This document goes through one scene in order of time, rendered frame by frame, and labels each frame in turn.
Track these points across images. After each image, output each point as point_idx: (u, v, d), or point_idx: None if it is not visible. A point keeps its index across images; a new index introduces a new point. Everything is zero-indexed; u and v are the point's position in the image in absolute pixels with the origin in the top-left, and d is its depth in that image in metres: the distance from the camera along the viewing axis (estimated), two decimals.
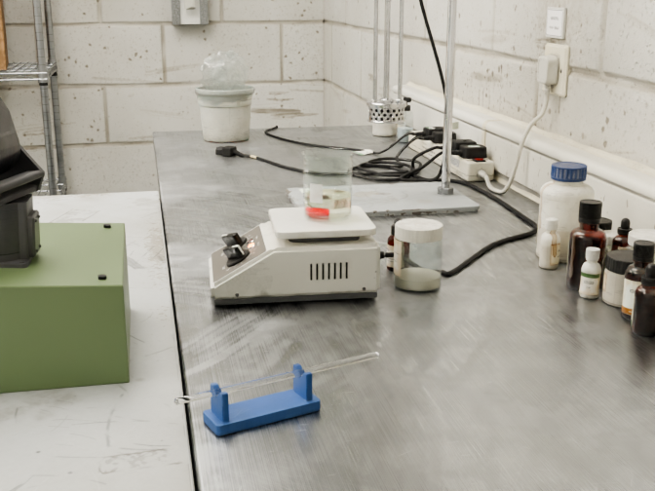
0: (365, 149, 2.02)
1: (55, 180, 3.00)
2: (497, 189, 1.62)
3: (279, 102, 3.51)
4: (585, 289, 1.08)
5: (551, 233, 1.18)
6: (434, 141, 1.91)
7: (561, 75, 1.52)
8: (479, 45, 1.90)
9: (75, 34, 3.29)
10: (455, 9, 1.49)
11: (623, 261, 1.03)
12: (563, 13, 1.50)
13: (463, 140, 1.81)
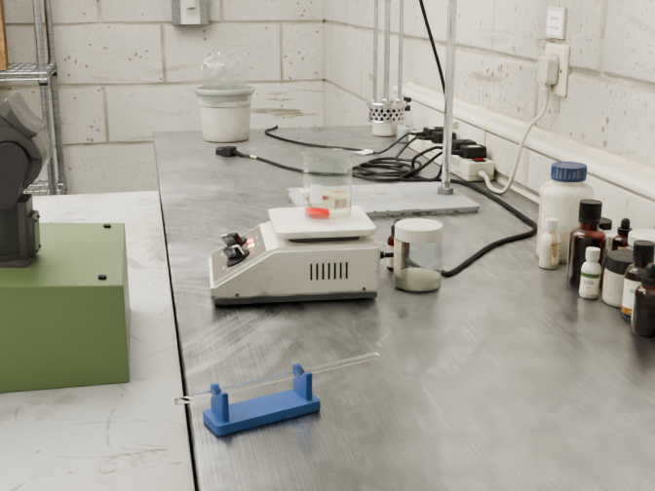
0: (365, 149, 2.02)
1: (55, 180, 3.00)
2: (497, 189, 1.62)
3: (279, 102, 3.51)
4: (585, 289, 1.08)
5: (551, 233, 1.18)
6: (434, 141, 1.91)
7: (561, 75, 1.52)
8: (479, 45, 1.90)
9: (75, 34, 3.29)
10: (455, 9, 1.49)
11: (623, 261, 1.03)
12: (563, 13, 1.50)
13: (463, 140, 1.81)
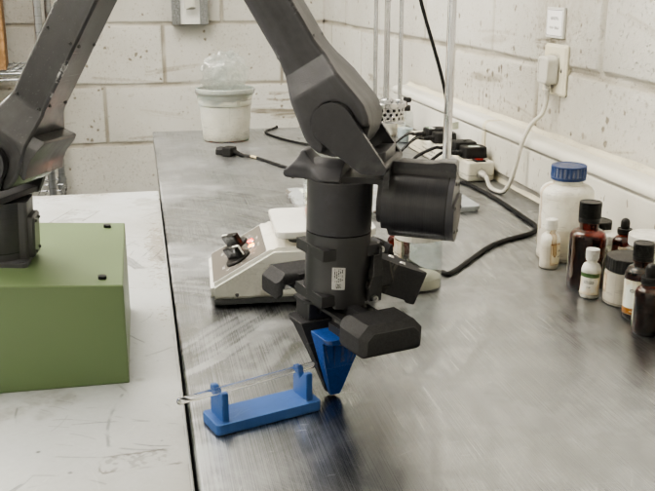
0: None
1: (55, 180, 3.00)
2: (497, 189, 1.62)
3: (279, 102, 3.51)
4: (585, 289, 1.08)
5: (551, 233, 1.18)
6: (434, 141, 1.91)
7: (561, 75, 1.52)
8: (479, 45, 1.90)
9: None
10: (455, 9, 1.49)
11: (623, 261, 1.03)
12: (563, 13, 1.50)
13: (463, 140, 1.81)
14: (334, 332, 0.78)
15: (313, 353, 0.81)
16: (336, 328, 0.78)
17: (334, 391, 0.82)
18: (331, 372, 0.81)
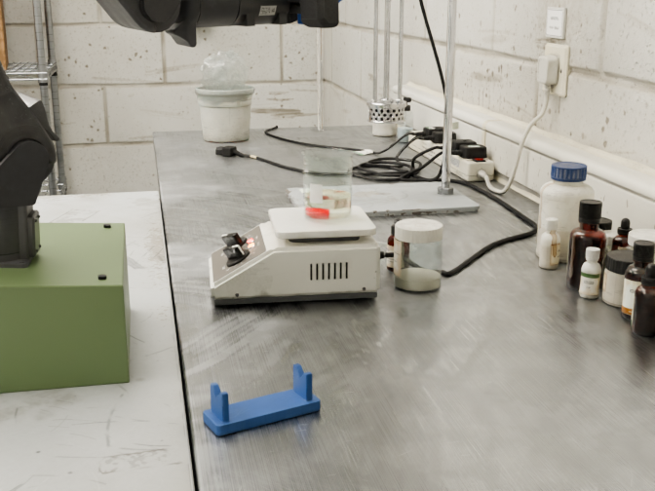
0: (365, 149, 2.02)
1: (55, 180, 3.00)
2: (497, 189, 1.62)
3: (279, 102, 3.51)
4: (585, 289, 1.08)
5: (551, 233, 1.18)
6: (434, 141, 1.91)
7: (561, 75, 1.52)
8: (479, 45, 1.90)
9: (75, 34, 3.29)
10: (455, 9, 1.49)
11: (623, 261, 1.03)
12: (563, 13, 1.50)
13: (463, 140, 1.81)
14: None
15: None
16: None
17: None
18: None
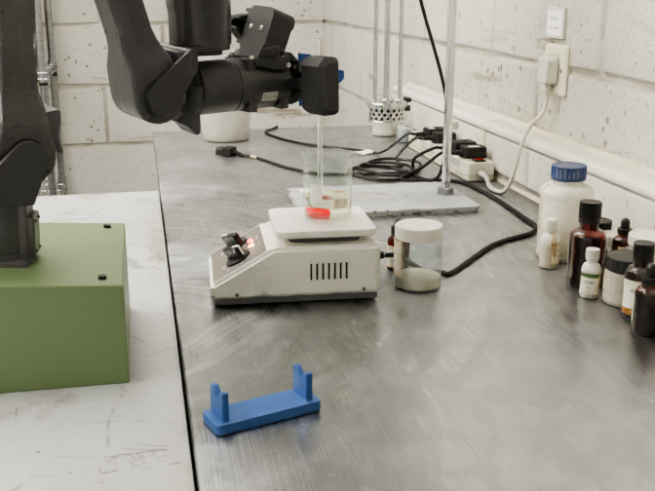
0: (365, 149, 2.02)
1: (55, 180, 3.00)
2: (497, 189, 1.62)
3: None
4: (585, 289, 1.08)
5: (551, 233, 1.18)
6: (434, 141, 1.91)
7: (561, 75, 1.52)
8: (479, 45, 1.90)
9: (75, 34, 3.29)
10: (455, 9, 1.49)
11: (623, 261, 1.03)
12: (563, 13, 1.50)
13: (463, 140, 1.81)
14: None
15: None
16: None
17: (342, 76, 1.07)
18: None
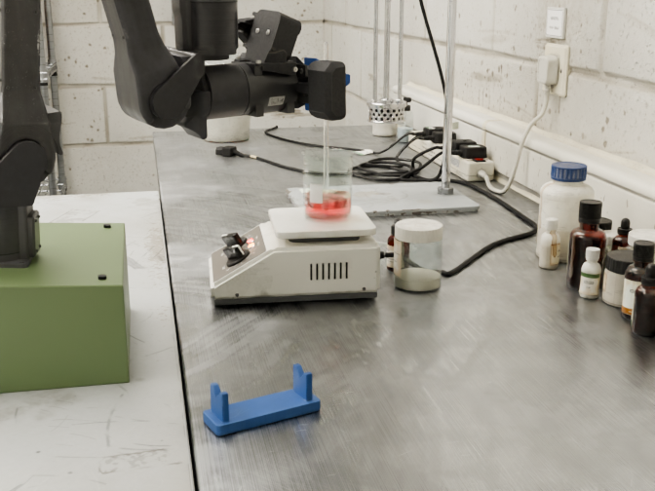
0: (365, 149, 2.02)
1: (55, 180, 3.00)
2: (497, 189, 1.62)
3: None
4: (585, 289, 1.08)
5: (551, 233, 1.18)
6: (434, 141, 1.91)
7: (561, 75, 1.52)
8: (479, 45, 1.90)
9: (75, 34, 3.29)
10: (455, 9, 1.49)
11: (623, 261, 1.03)
12: (563, 13, 1.50)
13: (463, 140, 1.81)
14: None
15: None
16: None
17: (348, 80, 1.06)
18: None
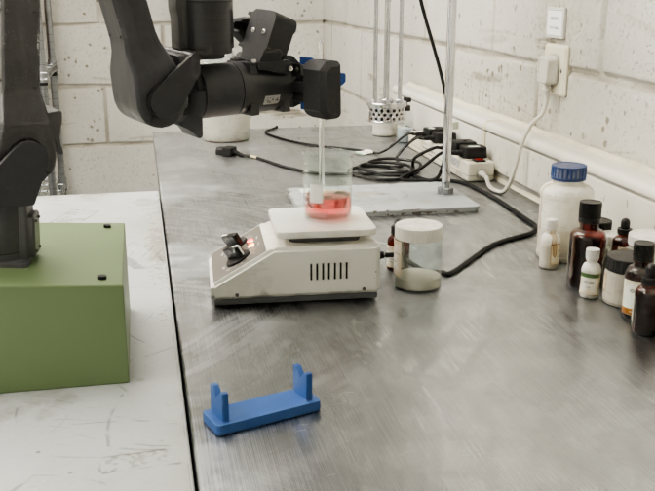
0: (365, 149, 2.02)
1: (55, 180, 3.00)
2: (497, 189, 1.62)
3: None
4: (585, 289, 1.08)
5: (551, 233, 1.18)
6: (434, 141, 1.91)
7: (561, 75, 1.52)
8: (479, 45, 1.90)
9: (75, 34, 3.29)
10: (455, 9, 1.49)
11: (623, 261, 1.03)
12: (563, 13, 1.50)
13: (463, 140, 1.81)
14: None
15: None
16: None
17: (343, 79, 1.07)
18: None
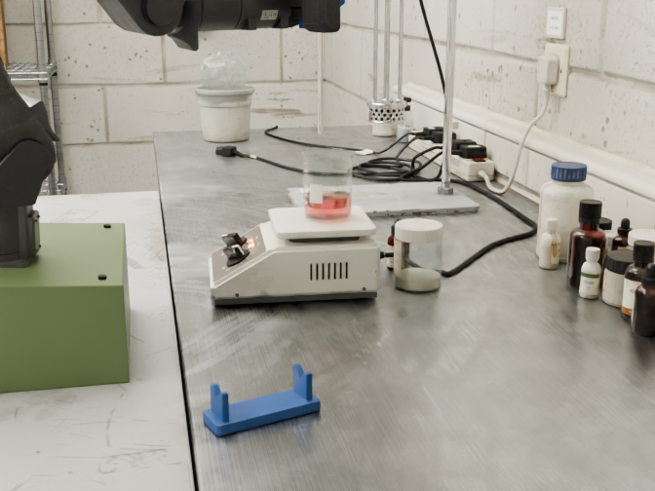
0: (365, 149, 2.02)
1: (55, 180, 3.00)
2: (497, 189, 1.62)
3: (279, 102, 3.51)
4: (585, 289, 1.08)
5: (551, 233, 1.18)
6: (434, 141, 1.91)
7: (561, 75, 1.52)
8: (479, 45, 1.90)
9: (75, 34, 3.29)
10: (455, 9, 1.49)
11: (623, 261, 1.03)
12: (563, 13, 1.50)
13: (463, 140, 1.81)
14: None
15: None
16: None
17: (343, 0, 1.04)
18: None
